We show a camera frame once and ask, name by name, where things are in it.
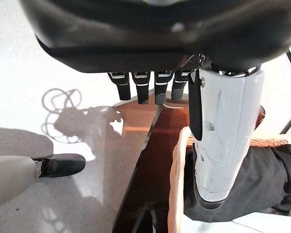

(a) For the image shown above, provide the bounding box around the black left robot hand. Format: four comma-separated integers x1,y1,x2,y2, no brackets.
19,0,291,211

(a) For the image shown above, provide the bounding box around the brown glossy stool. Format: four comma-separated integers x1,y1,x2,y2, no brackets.
111,92,266,233

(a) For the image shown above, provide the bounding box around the large rectangular wicker basket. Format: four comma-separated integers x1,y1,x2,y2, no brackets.
168,126,291,233

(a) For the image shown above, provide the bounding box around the black garment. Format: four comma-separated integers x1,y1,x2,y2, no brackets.
184,143,291,223

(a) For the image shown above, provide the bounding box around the silver left robot leg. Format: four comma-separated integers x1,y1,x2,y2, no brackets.
0,153,86,210

